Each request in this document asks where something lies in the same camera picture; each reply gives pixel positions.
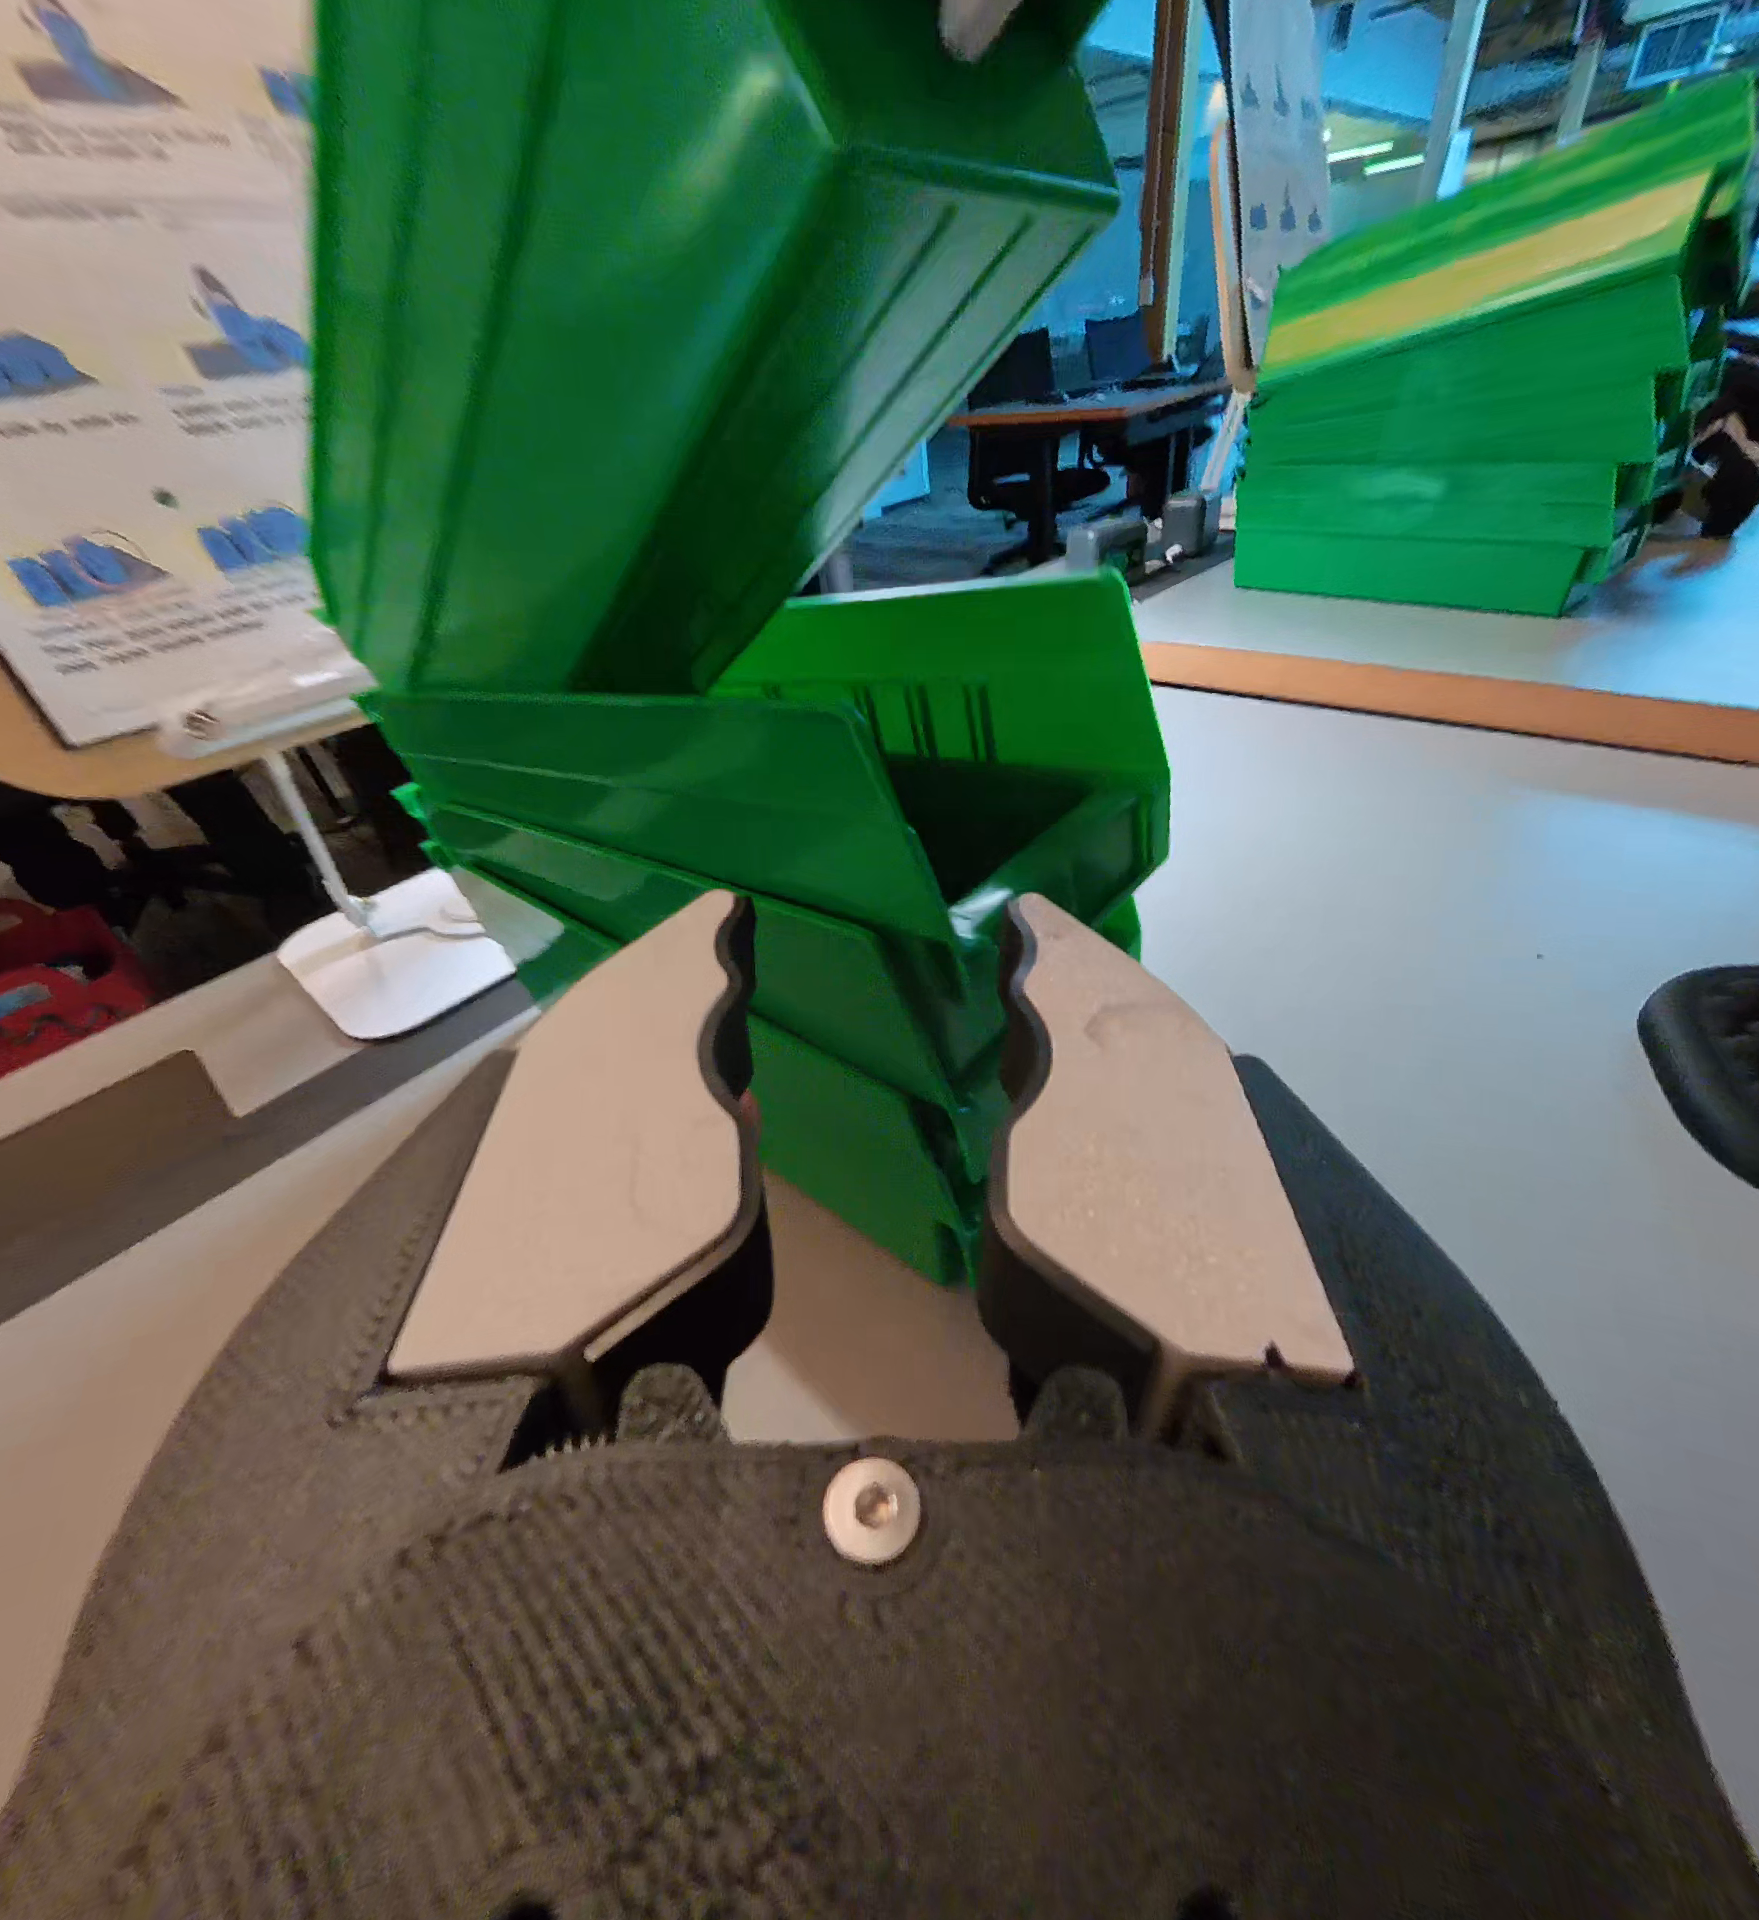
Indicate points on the black office chair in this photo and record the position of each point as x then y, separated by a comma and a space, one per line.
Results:
1036, 490

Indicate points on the printed instruction sheet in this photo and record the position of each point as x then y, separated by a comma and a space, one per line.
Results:
1277, 194
69, 375

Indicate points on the black ribbed pad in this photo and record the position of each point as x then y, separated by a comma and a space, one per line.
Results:
1752, 1081

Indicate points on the light grey desk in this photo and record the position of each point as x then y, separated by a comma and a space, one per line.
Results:
1420, 639
1420, 975

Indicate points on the green plastic bin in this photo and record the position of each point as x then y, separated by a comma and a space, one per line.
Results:
639, 780
594, 375
847, 1218
847, 984

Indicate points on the red basket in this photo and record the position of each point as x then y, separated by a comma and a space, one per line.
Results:
24, 1037

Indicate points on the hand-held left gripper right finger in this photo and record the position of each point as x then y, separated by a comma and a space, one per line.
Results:
1177, 1200

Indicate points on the pale wooden board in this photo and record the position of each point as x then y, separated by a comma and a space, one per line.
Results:
8, 750

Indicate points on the brown office desk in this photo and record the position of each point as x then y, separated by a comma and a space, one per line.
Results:
1119, 401

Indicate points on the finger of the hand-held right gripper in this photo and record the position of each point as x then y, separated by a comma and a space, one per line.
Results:
982, 25

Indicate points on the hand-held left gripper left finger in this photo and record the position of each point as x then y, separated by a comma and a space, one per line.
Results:
579, 1200

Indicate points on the black hand-held device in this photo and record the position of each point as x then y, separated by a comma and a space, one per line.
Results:
1735, 465

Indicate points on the stack of green bins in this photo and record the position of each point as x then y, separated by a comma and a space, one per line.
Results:
1420, 497

